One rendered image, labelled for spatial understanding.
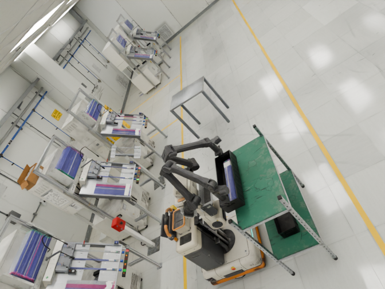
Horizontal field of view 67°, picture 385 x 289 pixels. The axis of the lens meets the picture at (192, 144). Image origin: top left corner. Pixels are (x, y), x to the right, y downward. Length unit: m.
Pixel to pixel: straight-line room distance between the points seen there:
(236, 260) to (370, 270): 1.16
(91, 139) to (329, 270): 4.26
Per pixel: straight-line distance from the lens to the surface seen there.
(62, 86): 7.40
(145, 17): 11.33
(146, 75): 8.67
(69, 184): 4.46
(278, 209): 2.31
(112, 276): 3.69
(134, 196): 4.92
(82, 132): 5.53
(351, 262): 3.04
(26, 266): 3.65
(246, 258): 3.12
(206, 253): 3.00
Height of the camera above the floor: 2.75
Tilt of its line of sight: 31 degrees down
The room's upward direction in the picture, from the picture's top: 46 degrees counter-clockwise
